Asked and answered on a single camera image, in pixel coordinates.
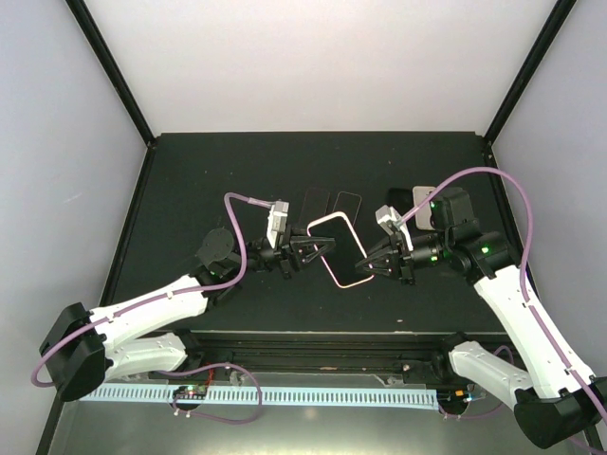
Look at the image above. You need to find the black phone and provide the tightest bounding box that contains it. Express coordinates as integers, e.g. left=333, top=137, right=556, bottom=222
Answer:
left=299, top=188, right=330, bottom=228

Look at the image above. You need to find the beige phone case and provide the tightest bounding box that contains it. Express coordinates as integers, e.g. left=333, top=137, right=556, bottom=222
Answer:
left=412, top=186, right=435, bottom=231

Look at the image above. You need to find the black phone case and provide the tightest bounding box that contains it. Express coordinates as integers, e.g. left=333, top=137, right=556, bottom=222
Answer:
left=386, top=188, right=414, bottom=218

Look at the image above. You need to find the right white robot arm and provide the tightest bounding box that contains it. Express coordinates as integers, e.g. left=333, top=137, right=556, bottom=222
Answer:
left=356, top=188, right=606, bottom=449

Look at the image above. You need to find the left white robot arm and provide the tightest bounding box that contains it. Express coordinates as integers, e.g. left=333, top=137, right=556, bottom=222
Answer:
left=31, top=227, right=336, bottom=402

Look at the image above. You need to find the right controller board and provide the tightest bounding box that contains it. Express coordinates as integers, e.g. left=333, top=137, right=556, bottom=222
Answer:
left=436, top=389, right=487, bottom=406

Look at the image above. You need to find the controller board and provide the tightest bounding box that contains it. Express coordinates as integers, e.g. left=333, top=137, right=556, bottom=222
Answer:
left=436, top=389, right=487, bottom=406
left=173, top=385, right=207, bottom=400

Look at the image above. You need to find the left controller board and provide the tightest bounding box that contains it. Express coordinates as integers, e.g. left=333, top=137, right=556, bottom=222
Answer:
left=173, top=385, right=207, bottom=400

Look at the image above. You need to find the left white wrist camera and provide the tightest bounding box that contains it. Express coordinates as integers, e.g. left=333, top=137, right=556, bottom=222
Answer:
left=267, top=200, right=289, bottom=248

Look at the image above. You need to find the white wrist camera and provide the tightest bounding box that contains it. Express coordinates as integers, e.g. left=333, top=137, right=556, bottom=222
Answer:
left=376, top=205, right=414, bottom=251
left=267, top=200, right=289, bottom=248

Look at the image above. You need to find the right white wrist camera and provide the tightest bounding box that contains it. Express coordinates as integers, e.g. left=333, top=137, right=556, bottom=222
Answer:
left=376, top=205, right=414, bottom=251

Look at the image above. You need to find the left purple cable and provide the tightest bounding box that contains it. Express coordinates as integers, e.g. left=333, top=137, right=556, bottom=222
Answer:
left=30, top=191, right=265, bottom=425

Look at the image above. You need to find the purple cable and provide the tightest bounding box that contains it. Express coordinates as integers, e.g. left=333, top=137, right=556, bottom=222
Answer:
left=30, top=191, right=265, bottom=425
left=393, top=167, right=607, bottom=455

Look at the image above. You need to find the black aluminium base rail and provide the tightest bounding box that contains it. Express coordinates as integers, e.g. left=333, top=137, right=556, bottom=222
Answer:
left=193, top=331, right=531, bottom=385

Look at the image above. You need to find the light blue slotted cable duct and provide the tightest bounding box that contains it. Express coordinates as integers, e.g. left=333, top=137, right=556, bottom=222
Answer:
left=81, top=383, right=439, bottom=410

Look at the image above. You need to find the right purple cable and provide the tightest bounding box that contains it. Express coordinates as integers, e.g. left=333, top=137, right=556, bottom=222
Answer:
left=393, top=167, right=607, bottom=455

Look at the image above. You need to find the right black frame post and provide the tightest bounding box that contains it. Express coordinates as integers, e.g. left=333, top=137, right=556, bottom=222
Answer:
left=484, top=0, right=577, bottom=145

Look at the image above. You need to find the black frame post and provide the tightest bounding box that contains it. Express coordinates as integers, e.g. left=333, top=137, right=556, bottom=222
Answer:
left=65, top=0, right=156, bottom=146
left=484, top=0, right=577, bottom=145

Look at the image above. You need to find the left black frame post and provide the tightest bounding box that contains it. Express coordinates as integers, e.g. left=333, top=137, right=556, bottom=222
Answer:
left=65, top=0, right=156, bottom=146

